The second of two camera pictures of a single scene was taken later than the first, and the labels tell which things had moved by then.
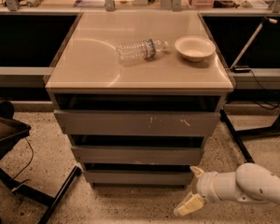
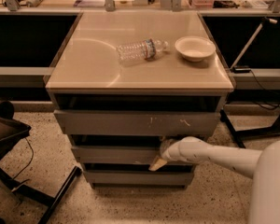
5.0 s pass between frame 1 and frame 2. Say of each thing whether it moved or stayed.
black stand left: stayed
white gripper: moved
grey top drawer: stayed
